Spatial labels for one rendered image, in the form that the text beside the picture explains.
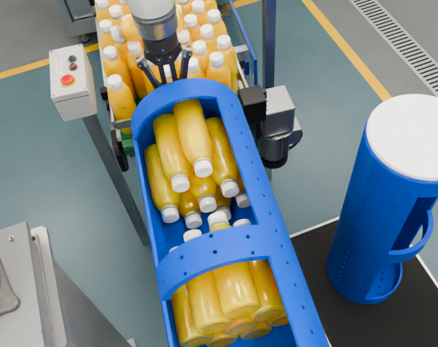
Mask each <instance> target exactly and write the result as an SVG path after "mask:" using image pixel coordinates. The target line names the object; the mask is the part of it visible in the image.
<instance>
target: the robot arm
mask: <svg viewBox="0 0 438 347"><path fill-rule="evenodd" d="M123 2H125V3H127V4H128V6H129V8H130V10H131V15H132V18H133V20H134V24H135V26H136V28H137V30H138V35H139V36H140V37H141V38H142V40H143V45H144V51H143V54H144V55H142V56H141V57H139V56H138V57H136V64H137V67H138V68H139V69H141V70H142V71H144V73H145V75H146V76H147V78H148V79H149V81H150V83H151V84H152V85H153V87H154V89H157V88H158V87H160V86H162V85H165V84H167V79H166V76H165V71H164V67H163V66H164V65H169V68H170V72H171V77H172V81H177V80H181V79H186V78H187V73H188V67H189V60H190V58H191V57H192V55H193V53H192V51H191V47H190V46H189V45H187V46H186V47H183V46H181V44H180V42H179V41H178V36H177V32H176V30H177V28H178V17H177V14H176V4H175V1H174V0H123ZM180 53H181V54H182V59H181V66H180V78H178V77H177V74H176V68H175V64H174V62H175V61H176V59H177V58H178V56H179V54H180ZM147 60H148V61H150V62H151V63H153V64H154V65H157V66H158V70H159V73H160V78H161V82H162V83H159V82H158V79H157V78H156V77H155V75H154V73H153V72H152V70H151V68H150V67H149V66H148V64H147ZM20 305H21V300H20V299H19V298H18V297H17V296H16V295H15V293H14V291H13V290H12V287H11V284H10V281H9V279H8V276H7V274H6V271H5V269H4V267H3V263H2V261H1V258H0V316H2V315H5V314H7V313H12V312H15V311H16V310H17V309H18V308H19V307H20Z"/></svg>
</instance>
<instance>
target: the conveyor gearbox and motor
mask: <svg viewBox="0 0 438 347"><path fill-rule="evenodd" d="M266 91H267V99H268V101H267V108H268V111H267V119H266V120H265V121H262V122H260V123H261V139H258V153H259V155H260V158H261V161H262V164H263V166H264V167H266V168H269V169H277V168H280V167H282V166H283V165H285V164H286V162H287V160H288V151H289V150H290V149H292V148H293V147H295V146H296V145H297V144H298V143H299V142H300V139H301V138H302V129H301V127H300V124H299V122H298V120H297V118H295V108H296V105H294V104H293V101H292V99H291V97H290V94H289V92H288V88H287V87H286V86H285V85H281V86H277V87H272V88H269V89H266ZM291 144H293V145H292V146H290V147H289V145H291Z"/></svg>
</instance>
